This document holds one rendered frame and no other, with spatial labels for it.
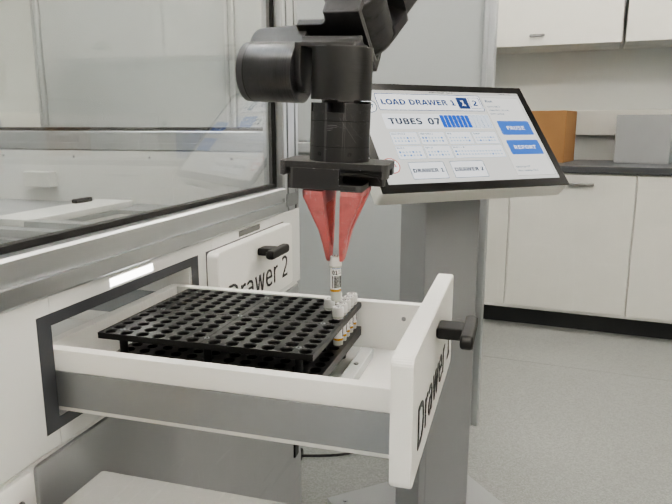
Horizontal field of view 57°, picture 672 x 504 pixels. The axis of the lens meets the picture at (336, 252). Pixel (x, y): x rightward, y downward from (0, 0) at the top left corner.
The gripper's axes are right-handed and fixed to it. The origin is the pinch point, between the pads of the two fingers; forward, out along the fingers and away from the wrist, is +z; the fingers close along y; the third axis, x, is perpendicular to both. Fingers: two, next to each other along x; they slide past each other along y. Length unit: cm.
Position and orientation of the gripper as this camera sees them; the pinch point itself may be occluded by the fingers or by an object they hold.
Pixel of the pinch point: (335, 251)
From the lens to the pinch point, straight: 61.9
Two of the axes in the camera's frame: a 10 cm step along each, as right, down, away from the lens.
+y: -9.8, -0.8, 1.8
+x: -1.9, 2.2, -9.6
